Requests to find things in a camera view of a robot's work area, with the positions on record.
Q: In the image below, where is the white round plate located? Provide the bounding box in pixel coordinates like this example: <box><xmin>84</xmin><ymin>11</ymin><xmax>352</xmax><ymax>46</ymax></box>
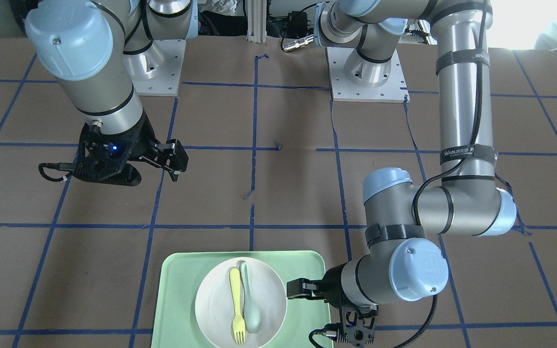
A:
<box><xmin>194</xmin><ymin>256</ymin><xmax>287</xmax><ymax>348</ymax></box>

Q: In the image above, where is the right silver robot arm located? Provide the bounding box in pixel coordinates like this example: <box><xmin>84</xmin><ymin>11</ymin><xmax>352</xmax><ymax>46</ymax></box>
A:
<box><xmin>24</xmin><ymin>0</ymin><xmax>198</xmax><ymax>187</ymax></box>

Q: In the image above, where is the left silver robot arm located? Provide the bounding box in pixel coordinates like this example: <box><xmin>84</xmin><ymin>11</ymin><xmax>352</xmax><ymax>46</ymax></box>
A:
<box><xmin>287</xmin><ymin>0</ymin><xmax>517</xmax><ymax>308</ymax></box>

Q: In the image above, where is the silver cable connector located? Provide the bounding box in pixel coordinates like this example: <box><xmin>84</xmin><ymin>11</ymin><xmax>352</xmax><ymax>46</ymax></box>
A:
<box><xmin>280</xmin><ymin>35</ymin><xmax>315</xmax><ymax>53</ymax></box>

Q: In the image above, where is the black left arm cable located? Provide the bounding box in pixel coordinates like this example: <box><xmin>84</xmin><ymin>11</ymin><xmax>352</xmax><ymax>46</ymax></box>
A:
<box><xmin>390</xmin><ymin>5</ymin><xmax>494</xmax><ymax>348</ymax></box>

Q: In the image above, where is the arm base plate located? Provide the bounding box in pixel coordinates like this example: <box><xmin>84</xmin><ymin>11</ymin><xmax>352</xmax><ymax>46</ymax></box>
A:
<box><xmin>123</xmin><ymin>40</ymin><xmax>187</xmax><ymax>97</ymax></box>
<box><xmin>326</xmin><ymin>47</ymin><xmax>410</xmax><ymax>103</ymax></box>

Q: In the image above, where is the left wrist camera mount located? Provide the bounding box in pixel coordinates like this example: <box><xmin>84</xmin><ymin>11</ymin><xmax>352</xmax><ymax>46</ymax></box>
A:
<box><xmin>334</xmin><ymin>305</ymin><xmax>378</xmax><ymax>348</ymax></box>

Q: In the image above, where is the black camera cable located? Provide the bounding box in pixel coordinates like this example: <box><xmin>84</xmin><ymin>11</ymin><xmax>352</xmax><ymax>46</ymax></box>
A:
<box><xmin>38</xmin><ymin>162</ymin><xmax>76</xmax><ymax>183</ymax></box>

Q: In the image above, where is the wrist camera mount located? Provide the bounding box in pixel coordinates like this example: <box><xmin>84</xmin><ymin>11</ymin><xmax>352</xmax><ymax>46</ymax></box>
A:
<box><xmin>72</xmin><ymin>140</ymin><xmax>142</xmax><ymax>187</ymax></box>
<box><xmin>334</xmin><ymin>305</ymin><xmax>378</xmax><ymax>348</ymax></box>

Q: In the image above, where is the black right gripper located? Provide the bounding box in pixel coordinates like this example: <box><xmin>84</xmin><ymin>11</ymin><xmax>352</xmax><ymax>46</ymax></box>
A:
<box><xmin>79</xmin><ymin>111</ymin><xmax>189</xmax><ymax>181</ymax></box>

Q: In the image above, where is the aluminium frame post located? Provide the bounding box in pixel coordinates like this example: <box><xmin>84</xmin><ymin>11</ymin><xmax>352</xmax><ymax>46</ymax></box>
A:
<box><xmin>245</xmin><ymin>0</ymin><xmax>267</xmax><ymax>45</ymax></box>

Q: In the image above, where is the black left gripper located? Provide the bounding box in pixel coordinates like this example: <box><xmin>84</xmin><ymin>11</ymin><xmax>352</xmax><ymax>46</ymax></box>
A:
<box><xmin>286</xmin><ymin>264</ymin><xmax>346</xmax><ymax>310</ymax></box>

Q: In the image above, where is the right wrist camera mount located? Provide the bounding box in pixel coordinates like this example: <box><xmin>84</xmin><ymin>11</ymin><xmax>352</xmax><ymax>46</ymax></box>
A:
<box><xmin>72</xmin><ymin>140</ymin><xmax>142</xmax><ymax>187</ymax></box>

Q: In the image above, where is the pale green spoon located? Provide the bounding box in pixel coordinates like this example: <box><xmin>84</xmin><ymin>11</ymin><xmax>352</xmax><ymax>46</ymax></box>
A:
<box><xmin>239</xmin><ymin>261</ymin><xmax>262</xmax><ymax>334</ymax></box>

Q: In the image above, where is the light green tray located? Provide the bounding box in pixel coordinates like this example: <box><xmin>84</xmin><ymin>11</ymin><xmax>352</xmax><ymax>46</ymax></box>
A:
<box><xmin>152</xmin><ymin>250</ymin><xmax>331</xmax><ymax>348</ymax></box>

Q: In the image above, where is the yellow plastic fork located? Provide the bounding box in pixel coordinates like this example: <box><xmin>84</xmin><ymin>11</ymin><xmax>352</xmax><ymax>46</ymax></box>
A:
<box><xmin>229</xmin><ymin>267</ymin><xmax>246</xmax><ymax>345</ymax></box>

